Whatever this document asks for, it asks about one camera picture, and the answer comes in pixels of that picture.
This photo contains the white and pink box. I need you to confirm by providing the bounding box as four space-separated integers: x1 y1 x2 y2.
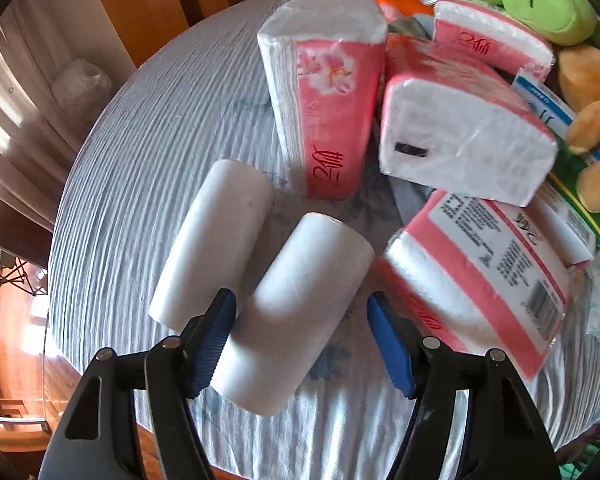
530 185 598 267

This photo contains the black folding stand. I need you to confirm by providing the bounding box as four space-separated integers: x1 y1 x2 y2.
0 240 48 296

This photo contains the grey striped tablecloth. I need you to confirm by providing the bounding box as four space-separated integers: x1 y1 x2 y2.
47 0 600 480

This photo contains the white box blue print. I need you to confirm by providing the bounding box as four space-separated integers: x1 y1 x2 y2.
511 67 578 141

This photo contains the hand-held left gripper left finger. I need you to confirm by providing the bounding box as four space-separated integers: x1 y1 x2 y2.
37 288 237 480

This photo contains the white paper roll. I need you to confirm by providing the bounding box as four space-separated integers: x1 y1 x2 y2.
210 212 376 418
148 159 274 333

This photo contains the brown teddy bear plush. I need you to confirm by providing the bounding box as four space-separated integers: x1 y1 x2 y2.
555 44 600 213

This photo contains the green frog plush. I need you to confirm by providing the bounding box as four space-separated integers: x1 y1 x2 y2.
439 0 600 47

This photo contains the dark wooden furniture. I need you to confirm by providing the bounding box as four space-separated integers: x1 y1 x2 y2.
0 195 56 266

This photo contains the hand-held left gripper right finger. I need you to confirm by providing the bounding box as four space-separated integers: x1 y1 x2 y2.
366 291 563 480

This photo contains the pink tissue pack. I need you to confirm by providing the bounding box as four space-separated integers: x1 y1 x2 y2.
432 0 555 83
372 189 573 381
379 35 559 207
257 0 388 201

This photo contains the orange package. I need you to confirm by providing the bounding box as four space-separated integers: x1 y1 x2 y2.
358 0 433 23

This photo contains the green flat box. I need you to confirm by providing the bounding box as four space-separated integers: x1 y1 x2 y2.
547 145 600 251

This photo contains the clear plastic bag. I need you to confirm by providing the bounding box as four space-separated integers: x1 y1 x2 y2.
50 57 113 116

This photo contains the pale pink curtain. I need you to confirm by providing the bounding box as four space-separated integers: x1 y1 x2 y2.
0 5 116 231

